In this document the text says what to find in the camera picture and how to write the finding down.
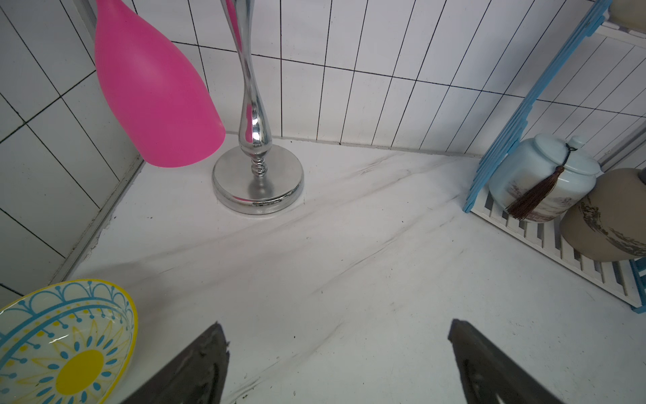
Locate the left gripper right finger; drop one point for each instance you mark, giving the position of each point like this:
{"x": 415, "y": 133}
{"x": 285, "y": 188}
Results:
{"x": 487, "y": 374}

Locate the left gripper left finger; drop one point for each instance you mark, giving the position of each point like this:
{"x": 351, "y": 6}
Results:
{"x": 196, "y": 375}

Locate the brown ceramic tea canister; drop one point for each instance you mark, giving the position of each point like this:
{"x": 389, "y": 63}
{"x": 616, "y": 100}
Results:
{"x": 609, "y": 223}

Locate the light blue tea canister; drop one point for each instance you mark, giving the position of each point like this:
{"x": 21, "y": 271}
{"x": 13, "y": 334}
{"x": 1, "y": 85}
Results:
{"x": 543, "y": 178}

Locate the blue white wooden shelf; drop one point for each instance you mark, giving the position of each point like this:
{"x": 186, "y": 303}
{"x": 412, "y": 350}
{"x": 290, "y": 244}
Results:
{"x": 624, "y": 279}

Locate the cream ceramic tea canister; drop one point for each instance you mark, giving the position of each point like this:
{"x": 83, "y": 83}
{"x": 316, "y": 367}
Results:
{"x": 629, "y": 14}

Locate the yellow blue patterned bowl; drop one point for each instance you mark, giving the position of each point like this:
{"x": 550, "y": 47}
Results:
{"x": 70, "y": 342}

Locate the chrome glass holder stand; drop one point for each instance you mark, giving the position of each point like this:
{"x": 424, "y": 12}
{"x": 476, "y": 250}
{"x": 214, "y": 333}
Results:
{"x": 257, "y": 178}

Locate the pink plastic wine glass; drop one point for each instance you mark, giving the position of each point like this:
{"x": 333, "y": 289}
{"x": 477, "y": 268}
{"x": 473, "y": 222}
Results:
{"x": 154, "y": 91}

